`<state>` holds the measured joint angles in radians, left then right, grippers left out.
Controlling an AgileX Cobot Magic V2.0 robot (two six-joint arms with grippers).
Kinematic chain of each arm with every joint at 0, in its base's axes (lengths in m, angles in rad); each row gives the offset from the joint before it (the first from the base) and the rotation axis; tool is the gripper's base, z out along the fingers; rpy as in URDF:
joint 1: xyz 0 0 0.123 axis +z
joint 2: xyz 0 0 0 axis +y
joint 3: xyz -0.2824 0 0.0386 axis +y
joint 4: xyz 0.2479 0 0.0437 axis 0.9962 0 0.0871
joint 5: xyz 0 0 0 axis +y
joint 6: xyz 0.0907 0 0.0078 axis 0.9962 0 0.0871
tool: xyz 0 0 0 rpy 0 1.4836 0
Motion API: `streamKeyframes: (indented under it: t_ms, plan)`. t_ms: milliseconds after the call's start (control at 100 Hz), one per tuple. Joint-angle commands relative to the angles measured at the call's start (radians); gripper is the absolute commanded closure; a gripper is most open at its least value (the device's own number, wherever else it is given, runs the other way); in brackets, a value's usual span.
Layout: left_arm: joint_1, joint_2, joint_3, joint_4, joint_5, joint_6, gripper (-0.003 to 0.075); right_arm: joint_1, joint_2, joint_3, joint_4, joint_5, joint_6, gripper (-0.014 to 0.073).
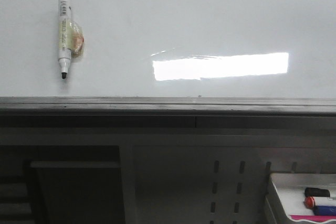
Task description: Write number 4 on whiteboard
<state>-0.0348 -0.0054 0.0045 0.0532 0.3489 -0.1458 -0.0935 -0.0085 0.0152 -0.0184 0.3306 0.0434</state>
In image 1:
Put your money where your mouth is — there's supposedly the white black whiteboard marker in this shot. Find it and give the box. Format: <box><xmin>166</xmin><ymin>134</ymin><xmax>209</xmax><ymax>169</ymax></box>
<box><xmin>58</xmin><ymin>0</ymin><xmax>85</xmax><ymax>80</ymax></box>

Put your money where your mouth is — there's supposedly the white whiteboard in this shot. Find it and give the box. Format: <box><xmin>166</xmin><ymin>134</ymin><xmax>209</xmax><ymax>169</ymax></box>
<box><xmin>1</xmin><ymin>0</ymin><xmax>335</xmax><ymax>130</ymax></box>

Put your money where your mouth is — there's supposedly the white slotted shelf panel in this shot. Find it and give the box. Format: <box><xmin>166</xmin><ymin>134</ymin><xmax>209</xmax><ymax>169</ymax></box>
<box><xmin>120</xmin><ymin>134</ymin><xmax>335</xmax><ymax>223</ymax></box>

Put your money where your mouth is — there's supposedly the white plastic tray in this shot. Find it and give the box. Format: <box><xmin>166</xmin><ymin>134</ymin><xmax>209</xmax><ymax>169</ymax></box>
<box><xmin>264</xmin><ymin>173</ymin><xmax>335</xmax><ymax>223</ymax></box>

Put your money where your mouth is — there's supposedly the dark cabinet unit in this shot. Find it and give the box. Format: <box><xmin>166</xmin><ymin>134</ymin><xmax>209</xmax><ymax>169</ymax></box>
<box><xmin>1</xmin><ymin>146</ymin><xmax>125</xmax><ymax>223</ymax></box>

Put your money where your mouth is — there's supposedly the red capped marker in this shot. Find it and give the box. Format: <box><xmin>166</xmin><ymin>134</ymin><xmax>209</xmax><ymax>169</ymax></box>
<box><xmin>304</xmin><ymin>196</ymin><xmax>336</xmax><ymax>209</ymax></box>

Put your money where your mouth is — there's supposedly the blue capped marker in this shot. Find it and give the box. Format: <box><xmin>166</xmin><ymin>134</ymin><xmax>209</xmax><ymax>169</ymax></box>
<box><xmin>313</xmin><ymin>206</ymin><xmax>336</xmax><ymax>216</ymax></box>

